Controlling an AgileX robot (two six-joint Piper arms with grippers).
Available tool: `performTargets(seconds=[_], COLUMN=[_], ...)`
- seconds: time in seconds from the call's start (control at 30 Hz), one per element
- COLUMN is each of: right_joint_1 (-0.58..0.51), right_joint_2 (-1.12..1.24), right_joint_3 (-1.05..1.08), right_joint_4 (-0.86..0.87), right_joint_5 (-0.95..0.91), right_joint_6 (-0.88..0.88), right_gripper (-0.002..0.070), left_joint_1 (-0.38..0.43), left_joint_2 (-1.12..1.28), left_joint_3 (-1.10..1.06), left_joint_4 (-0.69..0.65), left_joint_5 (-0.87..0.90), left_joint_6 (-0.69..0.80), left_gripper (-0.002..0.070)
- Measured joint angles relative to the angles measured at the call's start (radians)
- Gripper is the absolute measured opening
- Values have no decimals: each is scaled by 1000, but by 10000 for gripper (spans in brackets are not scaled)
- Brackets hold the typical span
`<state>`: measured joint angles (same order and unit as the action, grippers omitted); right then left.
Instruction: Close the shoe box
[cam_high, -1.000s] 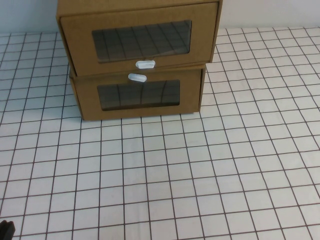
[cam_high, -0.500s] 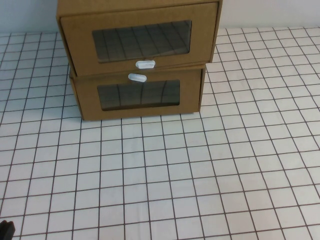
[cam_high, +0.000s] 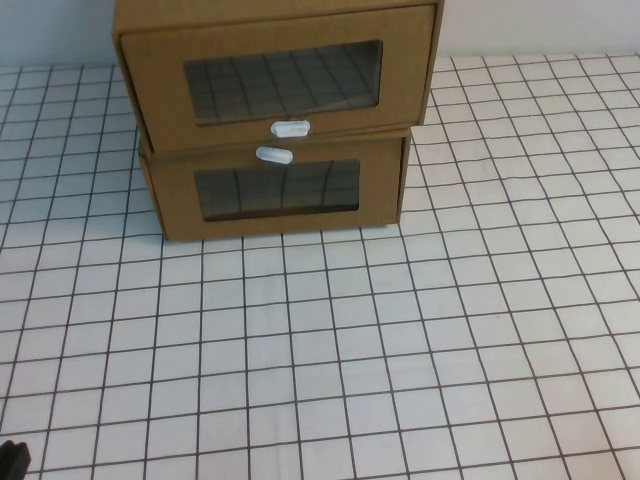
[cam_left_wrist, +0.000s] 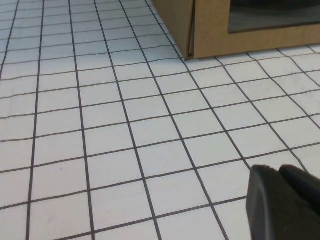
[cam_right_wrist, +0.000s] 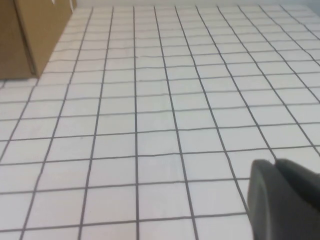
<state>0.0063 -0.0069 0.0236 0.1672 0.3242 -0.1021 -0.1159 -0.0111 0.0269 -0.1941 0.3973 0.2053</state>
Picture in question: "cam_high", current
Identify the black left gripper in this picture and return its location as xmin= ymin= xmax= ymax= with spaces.
xmin=0 ymin=439 xmax=33 ymax=480

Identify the cardboard drawer with window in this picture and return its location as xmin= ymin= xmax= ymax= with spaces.
xmin=120 ymin=3 xmax=439 ymax=142

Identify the cardboard shoe box with window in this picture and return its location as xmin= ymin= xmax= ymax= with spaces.
xmin=138 ymin=128 xmax=414 ymax=243

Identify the cardboard shoe box shell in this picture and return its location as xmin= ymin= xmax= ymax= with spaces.
xmin=113 ymin=0 xmax=445 ymax=153

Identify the white grid tablecloth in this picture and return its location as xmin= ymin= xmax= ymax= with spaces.
xmin=0 ymin=50 xmax=640 ymax=480

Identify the white oval drawer handle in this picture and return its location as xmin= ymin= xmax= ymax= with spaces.
xmin=255 ymin=145 xmax=294 ymax=166

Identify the white rectangular drawer handle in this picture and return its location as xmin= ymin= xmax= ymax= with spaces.
xmin=269 ymin=118 xmax=313 ymax=139

